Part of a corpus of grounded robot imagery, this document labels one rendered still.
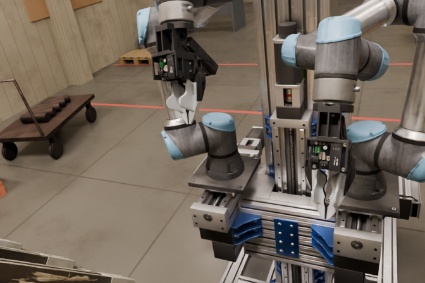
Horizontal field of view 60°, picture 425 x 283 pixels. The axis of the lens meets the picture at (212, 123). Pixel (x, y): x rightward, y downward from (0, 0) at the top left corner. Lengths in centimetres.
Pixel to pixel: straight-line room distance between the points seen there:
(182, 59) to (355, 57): 33
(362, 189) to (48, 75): 562
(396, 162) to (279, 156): 42
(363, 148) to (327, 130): 55
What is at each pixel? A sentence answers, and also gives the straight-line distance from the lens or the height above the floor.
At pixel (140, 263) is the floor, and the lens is 265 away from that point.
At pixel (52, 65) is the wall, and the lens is 643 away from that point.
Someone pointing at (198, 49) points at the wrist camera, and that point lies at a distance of 82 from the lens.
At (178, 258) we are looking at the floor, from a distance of 259.
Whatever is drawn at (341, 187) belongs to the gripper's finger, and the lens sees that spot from 72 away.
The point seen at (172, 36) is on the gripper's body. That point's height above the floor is 167.
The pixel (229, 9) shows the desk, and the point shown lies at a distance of 832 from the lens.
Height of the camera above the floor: 183
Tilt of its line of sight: 26 degrees down
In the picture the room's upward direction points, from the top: 9 degrees counter-clockwise
